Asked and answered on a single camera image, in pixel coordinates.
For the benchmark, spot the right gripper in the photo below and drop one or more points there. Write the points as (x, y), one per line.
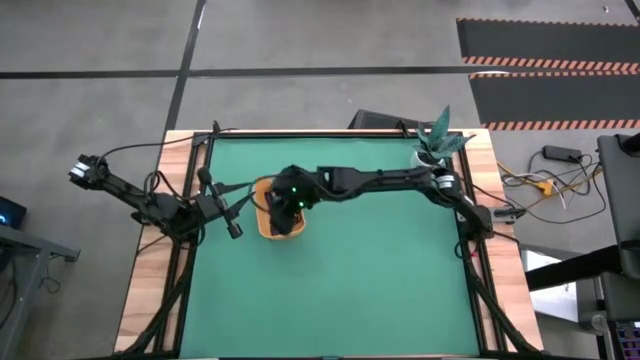
(292, 200)

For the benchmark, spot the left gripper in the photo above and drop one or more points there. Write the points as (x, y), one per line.
(210, 206)

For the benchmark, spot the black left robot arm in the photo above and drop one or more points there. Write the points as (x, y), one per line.
(125, 190)

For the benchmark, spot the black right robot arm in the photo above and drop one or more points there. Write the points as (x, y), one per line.
(380, 177)

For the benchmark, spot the orange plastic basket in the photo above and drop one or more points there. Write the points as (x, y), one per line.
(262, 220)

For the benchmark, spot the black box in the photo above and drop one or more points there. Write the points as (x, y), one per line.
(370, 120)

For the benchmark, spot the potted plant in white pot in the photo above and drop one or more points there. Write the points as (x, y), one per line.
(439, 137)

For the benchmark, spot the grey desk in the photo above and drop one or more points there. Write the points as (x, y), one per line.
(30, 245)

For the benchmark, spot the black device with blue light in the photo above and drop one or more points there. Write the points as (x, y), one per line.
(10, 212)

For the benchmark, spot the black power adapter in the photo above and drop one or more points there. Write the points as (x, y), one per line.
(560, 152)

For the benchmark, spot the black orange-striped floor mat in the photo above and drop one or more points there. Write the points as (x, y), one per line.
(550, 97)
(545, 42)

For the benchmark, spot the black beam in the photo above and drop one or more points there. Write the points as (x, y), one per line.
(570, 270)

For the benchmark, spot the black chair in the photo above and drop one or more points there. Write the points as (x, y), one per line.
(620, 200)

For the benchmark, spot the black aluminium table frame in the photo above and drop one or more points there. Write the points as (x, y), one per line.
(310, 134)

